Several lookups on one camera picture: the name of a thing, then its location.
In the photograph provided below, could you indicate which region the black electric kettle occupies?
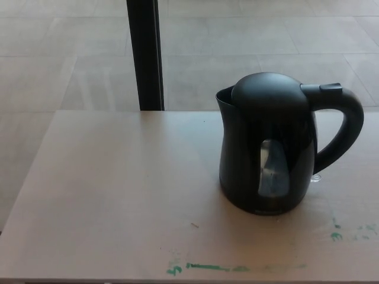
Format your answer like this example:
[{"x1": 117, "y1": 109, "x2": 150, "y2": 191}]
[{"x1": 215, "y1": 72, "x2": 365, "y2": 217}]

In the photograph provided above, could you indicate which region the black vertical post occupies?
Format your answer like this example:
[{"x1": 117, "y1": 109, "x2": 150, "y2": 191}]
[{"x1": 126, "y1": 0, "x2": 165, "y2": 112}]

